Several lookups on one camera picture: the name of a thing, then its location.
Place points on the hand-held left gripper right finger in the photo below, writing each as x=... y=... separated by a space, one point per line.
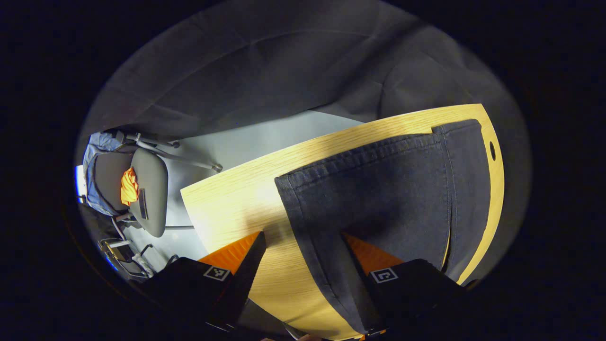
x=364 y=284

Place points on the metal frame chair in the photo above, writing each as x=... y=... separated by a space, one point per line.
x=118 y=251

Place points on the dark blue jeans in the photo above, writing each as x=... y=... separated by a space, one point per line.
x=378 y=189

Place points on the blue denim bag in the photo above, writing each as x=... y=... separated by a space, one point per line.
x=99 y=141

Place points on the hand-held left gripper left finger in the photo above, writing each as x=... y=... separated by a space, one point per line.
x=246 y=274

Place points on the orange cloth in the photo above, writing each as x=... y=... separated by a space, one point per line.
x=129 y=187

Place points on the grey office chair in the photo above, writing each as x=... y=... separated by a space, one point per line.
x=149 y=189

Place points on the black backdrop cloth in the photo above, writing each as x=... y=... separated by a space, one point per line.
x=284 y=61

